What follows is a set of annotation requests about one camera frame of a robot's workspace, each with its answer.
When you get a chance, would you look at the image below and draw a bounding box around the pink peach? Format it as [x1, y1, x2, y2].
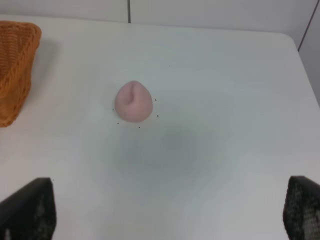
[114, 81, 153, 123]

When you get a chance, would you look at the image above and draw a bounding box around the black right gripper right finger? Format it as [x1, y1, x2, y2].
[282, 176, 320, 240]

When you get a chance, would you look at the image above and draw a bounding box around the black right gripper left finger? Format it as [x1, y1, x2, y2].
[0, 177, 57, 240]

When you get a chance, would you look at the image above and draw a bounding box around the orange wicker basket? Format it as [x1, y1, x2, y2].
[0, 20, 42, 128]

